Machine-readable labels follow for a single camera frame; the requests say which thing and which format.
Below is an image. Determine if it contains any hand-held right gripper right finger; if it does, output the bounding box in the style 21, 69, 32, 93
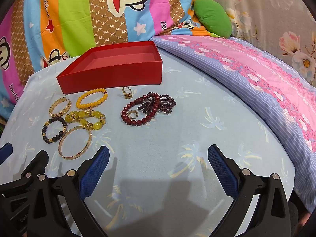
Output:
208, 145, 292, 237

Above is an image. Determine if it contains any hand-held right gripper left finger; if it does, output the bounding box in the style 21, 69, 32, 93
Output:
27, 146, 110, 237

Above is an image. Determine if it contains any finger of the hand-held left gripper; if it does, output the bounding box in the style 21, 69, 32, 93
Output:
0, 142, 13, 165
21, 150, 49, 187

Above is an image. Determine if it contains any thin gold bangle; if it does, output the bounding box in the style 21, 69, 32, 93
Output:
58, 125, 93, 160

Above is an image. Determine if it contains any black and gold bead bracelet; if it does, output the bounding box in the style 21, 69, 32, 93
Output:
41, 117, 68, 144

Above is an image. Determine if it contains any chunky yellow glass bead bracelet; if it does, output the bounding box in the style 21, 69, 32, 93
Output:
65, 110, 106, 130

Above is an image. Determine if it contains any gold woven cuff bangle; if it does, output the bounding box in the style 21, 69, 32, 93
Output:
49, 97, 72, 117

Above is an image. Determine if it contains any dark red bead bracelet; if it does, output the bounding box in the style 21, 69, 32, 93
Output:
121, 98, 158, 126

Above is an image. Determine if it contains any orange-yellow round bead bracelet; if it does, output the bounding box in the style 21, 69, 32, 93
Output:
76, 88, 108, 109

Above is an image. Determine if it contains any dark purple small bead strand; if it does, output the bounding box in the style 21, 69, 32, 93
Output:
137, 92, 177, 115

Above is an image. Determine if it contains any red cardboard box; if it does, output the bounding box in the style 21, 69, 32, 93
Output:
56, 41, 163, 95

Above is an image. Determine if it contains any light blue palm print sheet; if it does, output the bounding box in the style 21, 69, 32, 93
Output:
0, 47, 309, 237

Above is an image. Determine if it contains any pink floral striped quilt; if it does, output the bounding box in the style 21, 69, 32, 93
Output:
150, 35, 316, 213

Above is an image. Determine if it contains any colourful cartoon monkey blanket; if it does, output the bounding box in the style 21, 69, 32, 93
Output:
0, 0, 213, 110

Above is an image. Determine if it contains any green pillow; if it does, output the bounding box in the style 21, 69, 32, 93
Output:
193, 0, 232, 38

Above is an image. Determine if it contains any grey floral cloth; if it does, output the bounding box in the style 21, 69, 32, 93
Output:
210, 0, 316, 87

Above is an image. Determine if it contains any gold ring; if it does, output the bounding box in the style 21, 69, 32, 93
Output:
122, 86, 134, 100

